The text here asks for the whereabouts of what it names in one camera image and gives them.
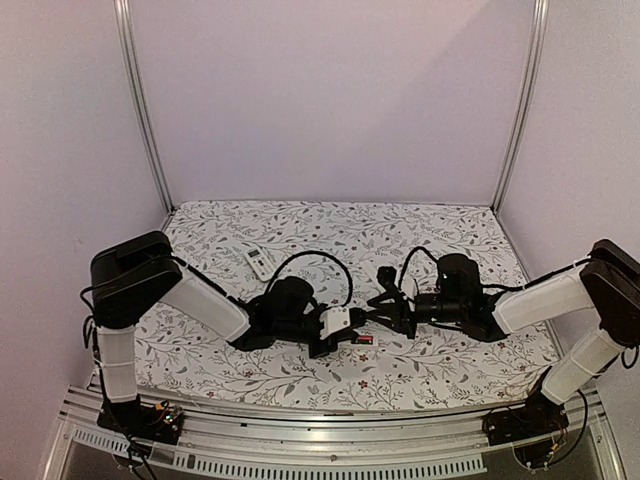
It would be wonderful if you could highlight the aluminium front rail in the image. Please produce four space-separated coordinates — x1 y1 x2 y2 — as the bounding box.
43 387 627 479

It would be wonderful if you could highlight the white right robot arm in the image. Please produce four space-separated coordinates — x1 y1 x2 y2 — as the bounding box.
361 239 639 436

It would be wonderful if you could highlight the left aluminium corner post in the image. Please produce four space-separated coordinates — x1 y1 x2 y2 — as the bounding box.
113 0 176 215

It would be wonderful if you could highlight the white slim remote control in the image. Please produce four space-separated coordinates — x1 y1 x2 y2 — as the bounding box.
343 335 378 349

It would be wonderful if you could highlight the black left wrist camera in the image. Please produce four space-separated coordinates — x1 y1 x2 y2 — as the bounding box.
319 307 351 340

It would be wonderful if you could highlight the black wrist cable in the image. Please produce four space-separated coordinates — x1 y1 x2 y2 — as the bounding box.
264 249 355 309
399 245 441 286

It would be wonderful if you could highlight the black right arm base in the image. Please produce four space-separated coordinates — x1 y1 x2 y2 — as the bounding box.
482 394 569 469

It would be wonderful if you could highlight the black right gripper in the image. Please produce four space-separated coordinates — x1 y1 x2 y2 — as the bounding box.
364 290 466 339

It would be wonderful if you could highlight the right aluminium corner post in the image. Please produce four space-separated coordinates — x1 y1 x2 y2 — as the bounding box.
491 0 549 216

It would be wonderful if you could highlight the aluminium corner post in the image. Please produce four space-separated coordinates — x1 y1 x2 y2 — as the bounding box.
113 0 176 215
491 0 549 216

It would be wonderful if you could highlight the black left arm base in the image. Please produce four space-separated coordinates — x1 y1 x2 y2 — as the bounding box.
97 396 184 445

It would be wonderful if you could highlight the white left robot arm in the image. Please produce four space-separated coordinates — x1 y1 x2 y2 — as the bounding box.
81 231 365 434

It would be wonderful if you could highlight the floral patterned table mat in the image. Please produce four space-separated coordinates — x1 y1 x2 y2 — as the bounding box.
135 200 557 411

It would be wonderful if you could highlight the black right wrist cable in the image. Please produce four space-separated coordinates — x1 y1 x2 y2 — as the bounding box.
399 245 441 286

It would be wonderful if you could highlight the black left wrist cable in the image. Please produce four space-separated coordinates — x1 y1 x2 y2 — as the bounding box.
264 249 355 309

